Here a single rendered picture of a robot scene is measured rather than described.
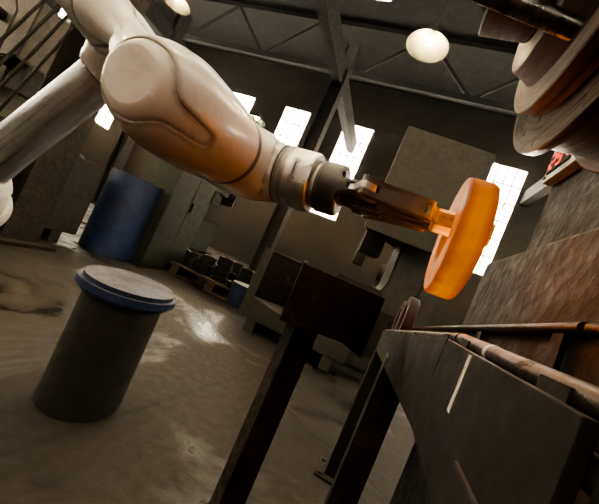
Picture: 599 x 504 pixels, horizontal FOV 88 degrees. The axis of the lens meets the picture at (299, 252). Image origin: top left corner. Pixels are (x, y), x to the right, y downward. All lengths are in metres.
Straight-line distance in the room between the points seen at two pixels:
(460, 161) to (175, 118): 2.97
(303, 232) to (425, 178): 8.06
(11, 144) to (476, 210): 1.01
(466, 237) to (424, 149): 2.78
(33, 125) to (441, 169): 2.80
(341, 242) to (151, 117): 10.22
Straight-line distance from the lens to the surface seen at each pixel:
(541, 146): 0.34
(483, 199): 0.39
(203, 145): 0.35
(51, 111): 1.02
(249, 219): 11.55
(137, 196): 3.65
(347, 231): 10.52
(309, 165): 0.44
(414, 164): 3.07
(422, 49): 5.81
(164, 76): 0.32
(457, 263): 0.38
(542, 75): 0.38
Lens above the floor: 0.71
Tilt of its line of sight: 2 degrees up
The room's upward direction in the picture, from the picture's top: 23 degrees clockwise
